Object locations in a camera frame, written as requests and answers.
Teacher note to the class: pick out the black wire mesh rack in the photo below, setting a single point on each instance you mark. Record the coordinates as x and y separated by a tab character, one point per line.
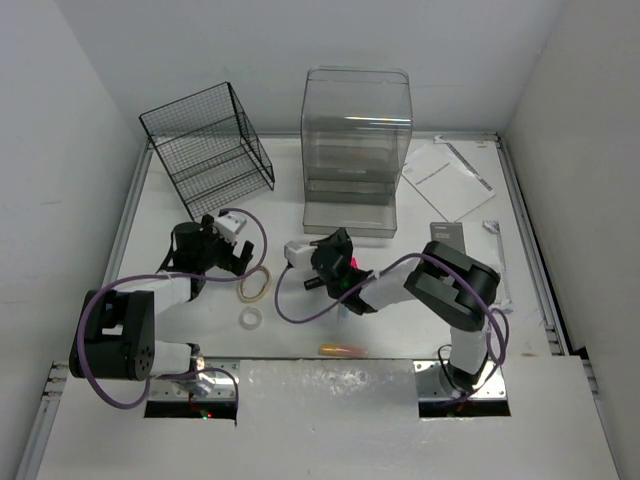
209	149

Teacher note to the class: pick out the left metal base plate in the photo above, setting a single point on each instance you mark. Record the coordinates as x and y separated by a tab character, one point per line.
215	380

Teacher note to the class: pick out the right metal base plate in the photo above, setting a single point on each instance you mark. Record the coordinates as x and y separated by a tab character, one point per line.
437	382

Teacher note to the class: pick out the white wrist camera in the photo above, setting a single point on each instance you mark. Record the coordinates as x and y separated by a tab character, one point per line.
298	256
229	225

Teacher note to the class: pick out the white instruction sheet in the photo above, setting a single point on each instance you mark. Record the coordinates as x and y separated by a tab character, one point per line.
446	180

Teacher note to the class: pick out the orange glue tube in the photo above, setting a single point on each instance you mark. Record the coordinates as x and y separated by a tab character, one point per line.
342	350

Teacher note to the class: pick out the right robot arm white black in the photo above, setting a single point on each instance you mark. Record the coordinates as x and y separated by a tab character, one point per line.
454	286

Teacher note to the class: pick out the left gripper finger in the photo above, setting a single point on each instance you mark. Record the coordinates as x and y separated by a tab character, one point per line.
232	264
246	254

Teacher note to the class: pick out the clear plastic drawer cabinet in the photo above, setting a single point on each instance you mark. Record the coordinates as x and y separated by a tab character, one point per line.
356	127

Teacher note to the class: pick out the orange highlighter black body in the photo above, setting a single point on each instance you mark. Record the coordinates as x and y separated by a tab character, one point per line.
313	283

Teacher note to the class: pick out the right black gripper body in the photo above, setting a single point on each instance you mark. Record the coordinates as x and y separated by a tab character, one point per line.
344	248

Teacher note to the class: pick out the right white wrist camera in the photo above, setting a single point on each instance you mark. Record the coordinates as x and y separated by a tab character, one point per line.
298	256

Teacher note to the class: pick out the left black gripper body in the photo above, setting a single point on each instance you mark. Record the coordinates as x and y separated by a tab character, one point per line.
214	244

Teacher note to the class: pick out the beige masking tape roll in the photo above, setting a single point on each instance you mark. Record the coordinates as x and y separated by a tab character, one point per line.
255	287

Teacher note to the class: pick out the light blue tube case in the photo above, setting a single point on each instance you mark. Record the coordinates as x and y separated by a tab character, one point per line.
343	315

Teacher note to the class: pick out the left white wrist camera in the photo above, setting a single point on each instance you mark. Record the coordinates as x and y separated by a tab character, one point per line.
229	225

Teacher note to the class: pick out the clear tape roll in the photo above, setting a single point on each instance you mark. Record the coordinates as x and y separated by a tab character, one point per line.
250	318

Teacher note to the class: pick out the metal base plate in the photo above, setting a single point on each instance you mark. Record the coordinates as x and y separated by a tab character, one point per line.
437	382
215	380

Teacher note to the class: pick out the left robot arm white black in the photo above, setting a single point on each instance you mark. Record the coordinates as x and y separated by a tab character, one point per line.
120	333

